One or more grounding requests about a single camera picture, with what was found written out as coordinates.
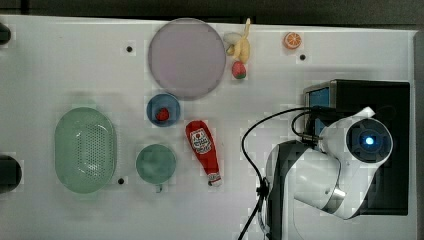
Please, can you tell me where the blue oven door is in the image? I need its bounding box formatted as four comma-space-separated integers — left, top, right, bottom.
309, 88, 330, 135

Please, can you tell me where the black toaster oven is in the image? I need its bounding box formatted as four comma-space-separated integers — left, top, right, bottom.
304, 79, 410, 216

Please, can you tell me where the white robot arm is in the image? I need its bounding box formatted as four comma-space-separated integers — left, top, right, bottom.
258, 107, 393, 240

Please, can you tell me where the red plush ketchup bottle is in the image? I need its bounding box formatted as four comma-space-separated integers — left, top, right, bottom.
185, 120, 222, 187

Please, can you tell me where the blue small bowl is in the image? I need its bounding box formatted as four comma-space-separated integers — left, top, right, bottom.
146, 93, 181, 127

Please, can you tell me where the small red strawberry toy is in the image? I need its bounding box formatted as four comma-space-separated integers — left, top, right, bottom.
156, 108, 170, 121

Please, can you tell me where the red plush strawberry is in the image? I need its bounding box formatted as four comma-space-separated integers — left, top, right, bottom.
232, 61, 247, 79

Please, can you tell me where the lilac round plate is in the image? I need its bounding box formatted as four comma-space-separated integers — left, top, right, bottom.
148, 18, 226, 99

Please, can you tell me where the yellow plush banana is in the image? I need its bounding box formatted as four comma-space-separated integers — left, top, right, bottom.
223, 19, 251, 64

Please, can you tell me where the orange slice toy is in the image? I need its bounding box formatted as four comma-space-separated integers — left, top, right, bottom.
283, 32, 302, 50

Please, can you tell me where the green oval colander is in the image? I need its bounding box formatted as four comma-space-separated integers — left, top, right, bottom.
54, 107, 117, 194

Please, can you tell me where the green cup with handle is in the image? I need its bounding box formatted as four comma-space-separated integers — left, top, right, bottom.
135, 144, 176, 193

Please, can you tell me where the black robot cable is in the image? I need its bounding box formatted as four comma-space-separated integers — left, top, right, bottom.
237, 105, 338, 240

